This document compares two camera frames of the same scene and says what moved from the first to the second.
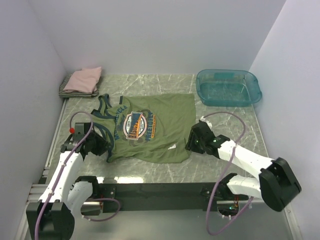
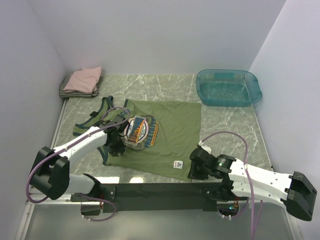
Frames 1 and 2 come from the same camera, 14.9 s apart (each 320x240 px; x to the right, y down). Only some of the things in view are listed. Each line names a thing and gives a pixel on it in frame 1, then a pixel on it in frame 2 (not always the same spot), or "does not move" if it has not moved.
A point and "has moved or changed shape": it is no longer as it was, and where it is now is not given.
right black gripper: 190,144 -> 193,174
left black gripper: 102,142 -> 120,148
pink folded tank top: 84,80 does not move
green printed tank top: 147,128 has moved or changed shape
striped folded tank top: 73,94 does not move
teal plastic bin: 231,88 does not move
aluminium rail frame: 33,189 does not move
